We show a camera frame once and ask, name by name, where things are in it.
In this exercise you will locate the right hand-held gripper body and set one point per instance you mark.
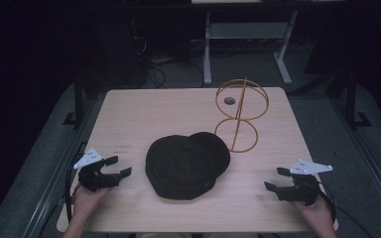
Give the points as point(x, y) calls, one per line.
point(302, 191)

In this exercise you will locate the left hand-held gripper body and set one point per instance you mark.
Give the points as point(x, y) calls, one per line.
point(91, 178)

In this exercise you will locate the person's left hand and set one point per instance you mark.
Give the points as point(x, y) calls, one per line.
point(85, 200)

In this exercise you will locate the person's right hand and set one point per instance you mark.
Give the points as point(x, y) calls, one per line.
point(319, 213)

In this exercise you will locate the black cap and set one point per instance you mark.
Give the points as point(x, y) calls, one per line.
point(185, 165)

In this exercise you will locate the black metal stand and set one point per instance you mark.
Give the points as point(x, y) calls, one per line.
point(352, 105)
point(78, 102)

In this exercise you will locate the white metal table frame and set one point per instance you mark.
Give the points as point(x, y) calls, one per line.
point(244, 31)

